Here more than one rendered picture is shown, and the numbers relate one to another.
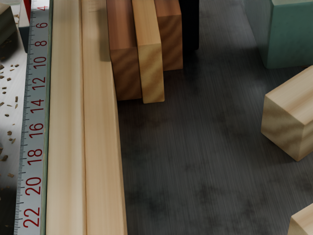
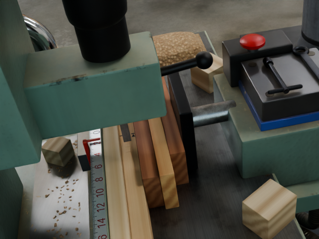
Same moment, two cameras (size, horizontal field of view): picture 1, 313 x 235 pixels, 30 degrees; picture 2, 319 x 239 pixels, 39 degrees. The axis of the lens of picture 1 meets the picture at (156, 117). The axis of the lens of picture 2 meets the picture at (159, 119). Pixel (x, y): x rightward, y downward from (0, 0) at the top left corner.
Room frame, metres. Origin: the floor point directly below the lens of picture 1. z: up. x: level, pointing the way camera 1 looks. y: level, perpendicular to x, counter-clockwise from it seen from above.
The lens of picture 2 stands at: (-0.04, 0.00, 1.31)
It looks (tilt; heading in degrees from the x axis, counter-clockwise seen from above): 39 degrees down; 0
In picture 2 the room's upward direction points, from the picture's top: 9 degrees counter-clockwise
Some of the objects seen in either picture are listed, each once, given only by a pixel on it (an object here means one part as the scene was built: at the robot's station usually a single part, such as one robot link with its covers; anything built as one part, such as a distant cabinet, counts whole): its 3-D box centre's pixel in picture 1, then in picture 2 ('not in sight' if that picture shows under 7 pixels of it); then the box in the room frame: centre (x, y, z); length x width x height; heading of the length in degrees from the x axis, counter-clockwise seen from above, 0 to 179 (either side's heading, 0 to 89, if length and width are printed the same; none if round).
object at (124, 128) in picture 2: not in sight; (123, 123); (0.38, 0.04, 0.97); 0.01 x 0.01 x 0.05; 3
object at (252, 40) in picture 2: not in sight; (252, 41); (0.44, -0.13, 1.02); 0.03 x 0.03 x 0.01
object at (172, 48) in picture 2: not in sight; (167, 44); (0.64, -0.03, 0.91); 0.12 x 0.09 x 0.03; 93
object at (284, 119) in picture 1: (304, 112); (268, 209); (0.26, -0.10, 0.92); 0.05 x 0.04 x 0.04; 124
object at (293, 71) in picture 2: not in sight; (280, 73); (0.41, -0.15, 0.99); 0.13 x 0.11 x 0.06; 3
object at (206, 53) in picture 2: not in sight; (183, 64); (0.38, -0.04, 1.04); 0.06 x 0.02 x 0.02; 93
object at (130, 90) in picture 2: not in sight; (97, 89); (0.38, 0.06, 1.03); 0.14 x 0.07 x 0.09; 93
